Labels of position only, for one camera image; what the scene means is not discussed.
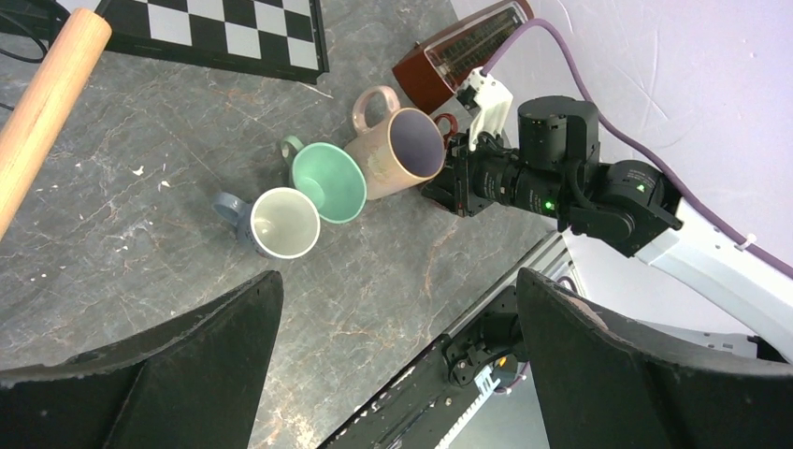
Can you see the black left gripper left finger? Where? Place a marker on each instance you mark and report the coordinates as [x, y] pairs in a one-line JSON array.
[[194, 381]]

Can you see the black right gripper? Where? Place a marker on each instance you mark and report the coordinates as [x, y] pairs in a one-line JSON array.
[[452, 189]]

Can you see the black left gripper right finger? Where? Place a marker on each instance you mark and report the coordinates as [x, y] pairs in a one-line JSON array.
[[638, 378]]

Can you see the red floral mug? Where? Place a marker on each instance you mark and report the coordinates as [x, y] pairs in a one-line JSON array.
[[448, 127]]

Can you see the pink iridescent mug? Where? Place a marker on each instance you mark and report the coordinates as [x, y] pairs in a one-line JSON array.
[[401, 151]]

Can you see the small green teacup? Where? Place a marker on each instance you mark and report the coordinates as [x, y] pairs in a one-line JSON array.
[[328, 176]]

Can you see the grey blue mug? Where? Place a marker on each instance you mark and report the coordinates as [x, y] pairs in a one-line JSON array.
[[282, 223]]

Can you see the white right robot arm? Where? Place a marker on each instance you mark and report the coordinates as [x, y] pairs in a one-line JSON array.
[[631, 206]]

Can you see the brown wooden metronome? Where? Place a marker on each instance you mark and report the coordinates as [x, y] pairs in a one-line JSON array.
[[434, 69]]

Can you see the black white chessboard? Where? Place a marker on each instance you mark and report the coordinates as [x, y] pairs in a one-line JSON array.
[[281, 39]]

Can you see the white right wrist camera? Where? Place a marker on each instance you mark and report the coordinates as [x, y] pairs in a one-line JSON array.
[[490, 99]]

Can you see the aluminium rail frame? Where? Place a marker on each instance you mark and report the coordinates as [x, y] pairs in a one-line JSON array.
[[526, 279]]

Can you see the right wooden rack handle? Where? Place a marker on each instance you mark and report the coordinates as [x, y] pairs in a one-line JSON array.
[[39, 116]]

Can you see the black wire dish rack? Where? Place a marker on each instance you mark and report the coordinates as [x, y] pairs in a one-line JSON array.
[[42, 21]]

